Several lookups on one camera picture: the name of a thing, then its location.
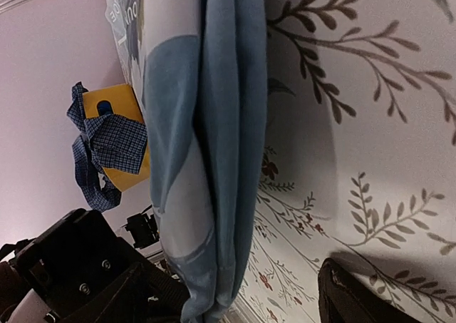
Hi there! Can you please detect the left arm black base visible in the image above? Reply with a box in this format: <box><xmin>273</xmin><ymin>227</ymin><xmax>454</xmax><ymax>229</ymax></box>
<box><xmin>125</xmin><ymin>213</ymin><xmax>160</xmax><ymax>250</ymax></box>

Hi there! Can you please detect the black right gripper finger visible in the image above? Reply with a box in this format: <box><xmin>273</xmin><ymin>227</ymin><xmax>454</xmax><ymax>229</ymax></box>
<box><xmin>318</xmin><ymin>258</ymin><xmax>419</xmax><ymax>323</ymax></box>

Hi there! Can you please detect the yellow laundry basket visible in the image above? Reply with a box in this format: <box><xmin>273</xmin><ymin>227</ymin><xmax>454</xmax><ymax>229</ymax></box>
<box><xmin>82</xmin><ymin>84</ymin><xmax>150</xmax><ymax>192</ymax></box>

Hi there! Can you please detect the blue checkered shirt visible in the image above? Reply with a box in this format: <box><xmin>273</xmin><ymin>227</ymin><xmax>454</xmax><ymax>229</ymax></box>
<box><xmin>67</xmin><ymin>82</ymin><xmax>147</xmax><ymax>212</ymax></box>

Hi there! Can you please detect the light blue t-shirt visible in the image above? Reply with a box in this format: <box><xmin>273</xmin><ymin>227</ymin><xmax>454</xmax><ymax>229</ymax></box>
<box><xmin>105</xmin><ymin>0</ymin><xmax>268</xmax><ymax>322</ymax></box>

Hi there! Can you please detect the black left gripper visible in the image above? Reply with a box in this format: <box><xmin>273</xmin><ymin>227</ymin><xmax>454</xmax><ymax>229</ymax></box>
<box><xmin>1</xmin><ymin>209</ymin><xmax>189</xmax><ymax>323</ymax></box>

